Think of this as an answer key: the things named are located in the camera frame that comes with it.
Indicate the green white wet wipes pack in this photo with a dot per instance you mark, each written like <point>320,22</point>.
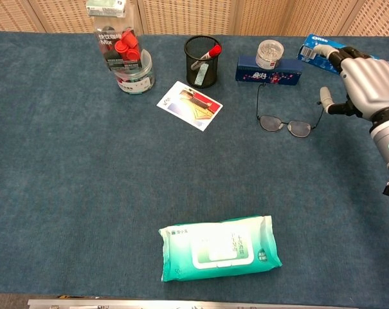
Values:
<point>220,248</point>

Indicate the light blue patterned strip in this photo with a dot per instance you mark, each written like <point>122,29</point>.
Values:
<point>201,75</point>

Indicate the clear round plastic jar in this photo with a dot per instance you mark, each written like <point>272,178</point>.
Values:
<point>136,83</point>

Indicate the blue felt table cloth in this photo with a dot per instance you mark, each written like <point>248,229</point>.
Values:
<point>85,177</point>

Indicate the red-capped grey marker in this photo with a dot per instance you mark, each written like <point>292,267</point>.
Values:
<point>215,50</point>

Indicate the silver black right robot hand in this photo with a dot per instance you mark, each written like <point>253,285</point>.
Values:
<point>371,83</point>

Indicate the aluminium rail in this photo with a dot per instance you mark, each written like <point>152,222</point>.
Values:
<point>149,304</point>

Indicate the clear round pin container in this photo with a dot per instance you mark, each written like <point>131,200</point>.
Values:
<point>269,53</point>

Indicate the blue Oreo cookie box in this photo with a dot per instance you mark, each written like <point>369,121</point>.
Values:
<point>319,62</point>

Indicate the colourful printed postcard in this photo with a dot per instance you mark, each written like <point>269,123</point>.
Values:
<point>191,104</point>

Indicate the wicker lattice folding screen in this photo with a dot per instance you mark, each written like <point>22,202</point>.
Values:
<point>187,16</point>

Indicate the black mesh pen holder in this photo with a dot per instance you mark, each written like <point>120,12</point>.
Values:
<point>213,72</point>

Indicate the small green white box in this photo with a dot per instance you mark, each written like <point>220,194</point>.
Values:
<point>105,8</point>

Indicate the dark blue rectangular box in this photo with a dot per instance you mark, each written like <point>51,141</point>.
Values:
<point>268,77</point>

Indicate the thin wire-frame eyeglasses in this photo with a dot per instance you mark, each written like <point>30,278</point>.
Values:
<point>271,124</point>

